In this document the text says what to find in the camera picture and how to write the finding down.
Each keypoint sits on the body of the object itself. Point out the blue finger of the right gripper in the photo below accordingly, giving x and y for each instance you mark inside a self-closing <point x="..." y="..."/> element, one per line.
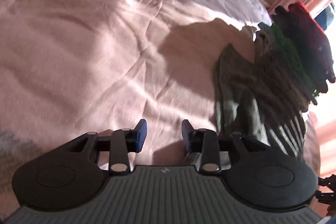
<point x="327" y="198"/>

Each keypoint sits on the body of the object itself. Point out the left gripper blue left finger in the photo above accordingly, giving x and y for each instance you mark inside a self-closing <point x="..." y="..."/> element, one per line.
<point x="137" y="137"/>

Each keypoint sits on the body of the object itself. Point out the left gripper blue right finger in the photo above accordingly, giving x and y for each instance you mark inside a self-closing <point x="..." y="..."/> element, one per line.
<point x="190" y="137"/>

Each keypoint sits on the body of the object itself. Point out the grey-blue garment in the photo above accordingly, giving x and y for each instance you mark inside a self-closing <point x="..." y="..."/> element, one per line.
<point x="250" y="99"/>

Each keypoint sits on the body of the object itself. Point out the pink grey bed quilt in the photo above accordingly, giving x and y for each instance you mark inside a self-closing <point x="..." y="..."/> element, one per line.
<point x="76" y="78"/>

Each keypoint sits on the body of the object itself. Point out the grey folded garment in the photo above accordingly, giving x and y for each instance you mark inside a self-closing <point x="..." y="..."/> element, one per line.
<point x="297" y="92"/>

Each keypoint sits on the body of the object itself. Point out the green folded garment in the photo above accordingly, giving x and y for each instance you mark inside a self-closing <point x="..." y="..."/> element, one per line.
<point x="285" y="47"/>

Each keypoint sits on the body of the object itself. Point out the black folded garment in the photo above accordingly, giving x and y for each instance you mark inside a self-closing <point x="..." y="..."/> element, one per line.
<point x="291" y="29"/>

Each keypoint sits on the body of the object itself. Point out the red knitted folded garment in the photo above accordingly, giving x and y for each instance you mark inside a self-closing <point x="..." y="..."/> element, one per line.
<point x="317" y="40"/>

